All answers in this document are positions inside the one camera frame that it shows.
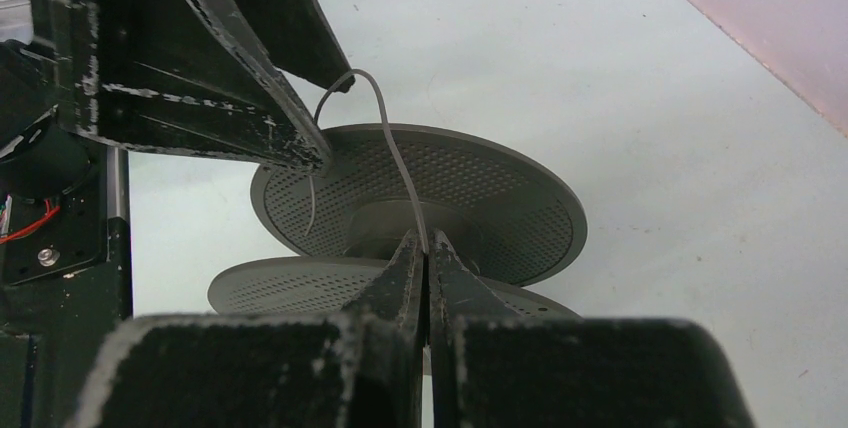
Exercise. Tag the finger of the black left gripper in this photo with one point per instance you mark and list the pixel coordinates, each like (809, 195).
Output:
(176, 77)
(298, 38)

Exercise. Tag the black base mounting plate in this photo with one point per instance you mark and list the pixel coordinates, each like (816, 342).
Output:
(52, 330)

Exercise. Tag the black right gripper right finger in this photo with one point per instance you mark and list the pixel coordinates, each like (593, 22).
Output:
(494, 367)

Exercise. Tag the dark grey cable spool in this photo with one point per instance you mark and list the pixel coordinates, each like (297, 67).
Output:
(511, 221)

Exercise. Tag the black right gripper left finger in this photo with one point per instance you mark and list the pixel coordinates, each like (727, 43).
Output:
(360, 366)

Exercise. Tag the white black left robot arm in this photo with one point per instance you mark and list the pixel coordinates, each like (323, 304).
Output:
(45, 165)

